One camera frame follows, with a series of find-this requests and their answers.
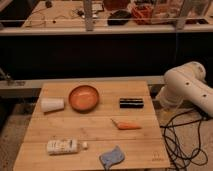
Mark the orange wooden bowl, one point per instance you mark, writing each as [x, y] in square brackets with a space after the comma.
[83, 98]

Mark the orange toy carrot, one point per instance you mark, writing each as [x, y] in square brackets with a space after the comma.
[125, 125]

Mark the orange crate on bench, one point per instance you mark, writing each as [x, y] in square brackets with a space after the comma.
[142, 14]

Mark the blue cloth rag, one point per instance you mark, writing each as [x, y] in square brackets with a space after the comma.
[110, 158]

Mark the black object on bench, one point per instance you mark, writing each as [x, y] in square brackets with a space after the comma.
[119, 17]

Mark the black rectangular box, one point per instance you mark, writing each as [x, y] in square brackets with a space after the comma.
[131, 102]

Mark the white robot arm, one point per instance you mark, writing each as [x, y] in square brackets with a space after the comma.
[186, 82]

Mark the metal frame post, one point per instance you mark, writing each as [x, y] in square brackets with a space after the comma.
[87, 4]

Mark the metal clamp at left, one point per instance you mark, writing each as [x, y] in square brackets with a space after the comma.
[9, 80]

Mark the white plastic bottle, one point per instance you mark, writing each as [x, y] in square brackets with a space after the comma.
[66, 146]

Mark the white paper cup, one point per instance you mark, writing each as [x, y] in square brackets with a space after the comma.
[51, 104]

